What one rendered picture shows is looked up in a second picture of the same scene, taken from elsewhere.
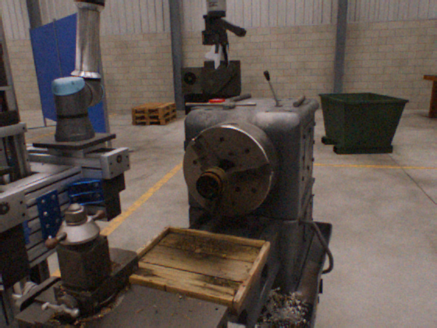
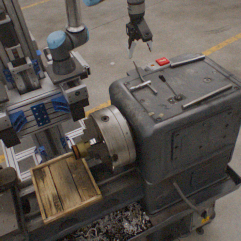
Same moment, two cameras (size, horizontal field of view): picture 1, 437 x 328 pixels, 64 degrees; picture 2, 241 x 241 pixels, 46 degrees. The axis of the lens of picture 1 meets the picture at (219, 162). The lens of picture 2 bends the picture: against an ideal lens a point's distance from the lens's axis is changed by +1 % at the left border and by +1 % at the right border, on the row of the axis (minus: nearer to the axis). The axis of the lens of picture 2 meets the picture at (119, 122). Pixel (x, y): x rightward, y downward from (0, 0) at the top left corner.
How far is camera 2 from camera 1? 1.21 m
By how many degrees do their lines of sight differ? 49
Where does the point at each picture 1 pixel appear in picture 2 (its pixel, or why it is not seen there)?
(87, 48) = (69, 12)
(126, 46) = not seen: outside the picture
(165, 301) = (7, 208)
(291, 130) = (143, 137)
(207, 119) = (116, 94)
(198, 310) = (9, 221)
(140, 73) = not seen: outside the picture
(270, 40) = not seen: outside the picture
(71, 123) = (56, 64)
